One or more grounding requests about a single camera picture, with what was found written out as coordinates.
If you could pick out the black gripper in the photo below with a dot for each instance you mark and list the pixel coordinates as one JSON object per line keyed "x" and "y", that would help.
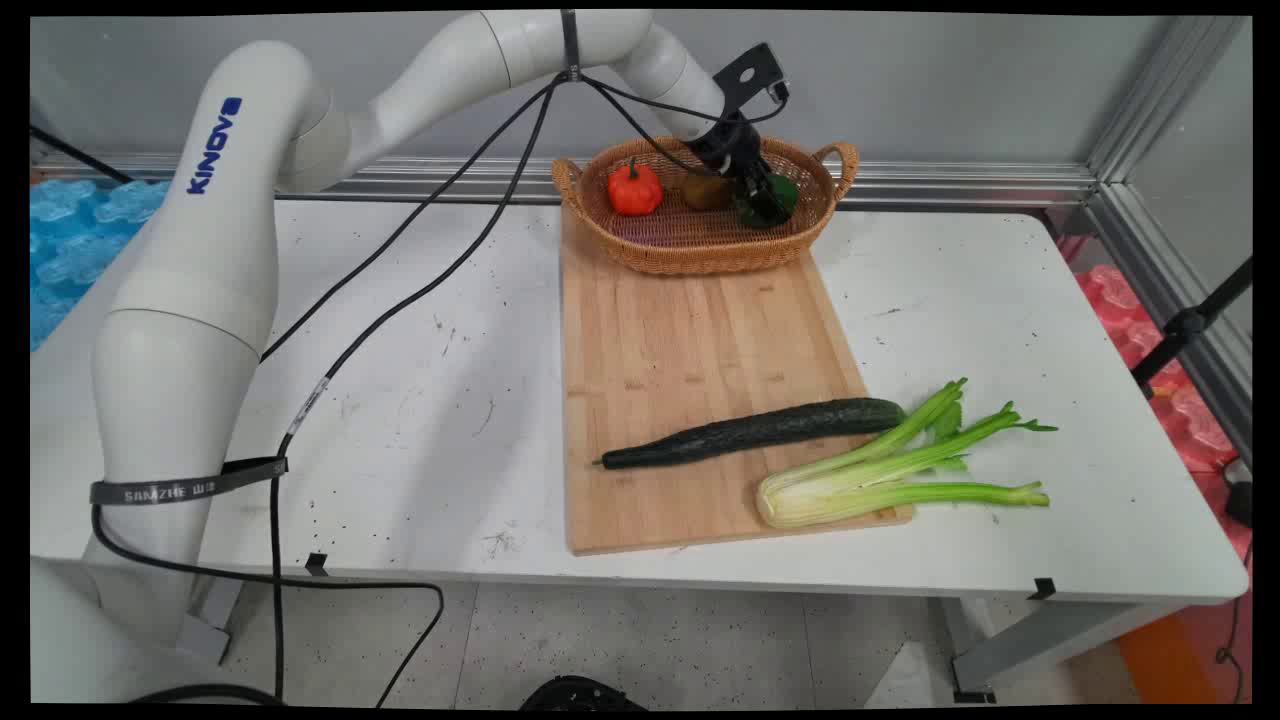
{"x": 725, "y": 148}

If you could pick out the dark green cucumber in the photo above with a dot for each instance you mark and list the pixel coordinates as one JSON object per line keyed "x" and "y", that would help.
{"x": 760, "y": 430}

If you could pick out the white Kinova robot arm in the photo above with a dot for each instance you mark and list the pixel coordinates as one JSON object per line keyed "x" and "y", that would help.
{"x": 200, "y": 250}

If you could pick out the green toy pepper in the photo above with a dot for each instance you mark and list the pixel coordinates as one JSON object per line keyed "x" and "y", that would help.
{"x": 789, "y": 191}

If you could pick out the woven wicker basket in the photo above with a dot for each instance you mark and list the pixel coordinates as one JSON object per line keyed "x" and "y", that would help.
{"x": 700, "y": 250}

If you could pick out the red toy pepper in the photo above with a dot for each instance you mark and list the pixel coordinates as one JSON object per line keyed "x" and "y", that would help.
{"x": 635, "y": 192}

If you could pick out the wooden cutting board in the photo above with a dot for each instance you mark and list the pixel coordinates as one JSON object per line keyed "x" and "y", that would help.
{"x": 680, "y": 350}

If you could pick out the green celery bunch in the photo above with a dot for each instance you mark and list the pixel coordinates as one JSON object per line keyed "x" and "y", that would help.
{"x": 850, "y": 490}

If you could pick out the black tripod pole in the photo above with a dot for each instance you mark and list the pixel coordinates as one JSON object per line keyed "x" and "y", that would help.
{"x": 1185, "y": 325}

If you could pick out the black table edge clip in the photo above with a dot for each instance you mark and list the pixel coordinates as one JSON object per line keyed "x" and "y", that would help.
{"x": 317, "y": 565}
{"x": 1042, "y": 589}

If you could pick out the red foam mat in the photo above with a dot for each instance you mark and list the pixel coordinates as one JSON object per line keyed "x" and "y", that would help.
{"x": 1190, "y": 420}

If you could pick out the grey table leg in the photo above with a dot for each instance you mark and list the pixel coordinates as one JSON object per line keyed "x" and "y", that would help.
{"x": 215, "y": 620}
{"x": 1040, "y": 640}

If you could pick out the black round floor object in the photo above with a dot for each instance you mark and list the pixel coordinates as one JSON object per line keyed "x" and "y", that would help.
{"x": 580, "y": 695}

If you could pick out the black power adapter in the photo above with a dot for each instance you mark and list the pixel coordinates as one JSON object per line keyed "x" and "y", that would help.
{"x": 1240, "y": 505}

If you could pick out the orange floor mat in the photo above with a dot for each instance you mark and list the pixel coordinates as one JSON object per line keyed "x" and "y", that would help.
{"x": 1170, "y": 660}

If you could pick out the blue foam mat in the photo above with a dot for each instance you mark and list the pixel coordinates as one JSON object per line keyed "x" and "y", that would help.
{"x": 70, "y": 240}

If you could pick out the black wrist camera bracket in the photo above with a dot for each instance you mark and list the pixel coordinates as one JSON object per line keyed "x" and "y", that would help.
{"x": 745, "y": 72}

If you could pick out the horizontal aluminium frame rail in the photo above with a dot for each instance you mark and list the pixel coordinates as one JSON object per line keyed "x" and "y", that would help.
{"x": 950, "y": 185}

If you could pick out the side aluminium frame rail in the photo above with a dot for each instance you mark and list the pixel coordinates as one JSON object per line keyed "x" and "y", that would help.
{"x": 1140, "y": 240}

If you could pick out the upright aluminium frame post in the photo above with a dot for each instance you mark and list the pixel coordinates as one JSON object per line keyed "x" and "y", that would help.
{"x": 1160, "y": 100}

